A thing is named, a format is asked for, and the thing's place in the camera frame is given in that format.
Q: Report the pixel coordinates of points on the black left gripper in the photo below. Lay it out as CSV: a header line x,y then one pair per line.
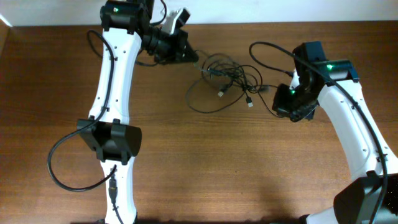
x,y
181,47

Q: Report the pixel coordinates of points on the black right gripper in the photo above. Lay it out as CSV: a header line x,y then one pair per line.
x,y
282,107

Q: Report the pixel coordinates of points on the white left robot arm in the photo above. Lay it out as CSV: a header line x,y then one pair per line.
x,y
127,29

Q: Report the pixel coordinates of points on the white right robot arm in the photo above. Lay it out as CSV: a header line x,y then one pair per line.
x,y
334,85

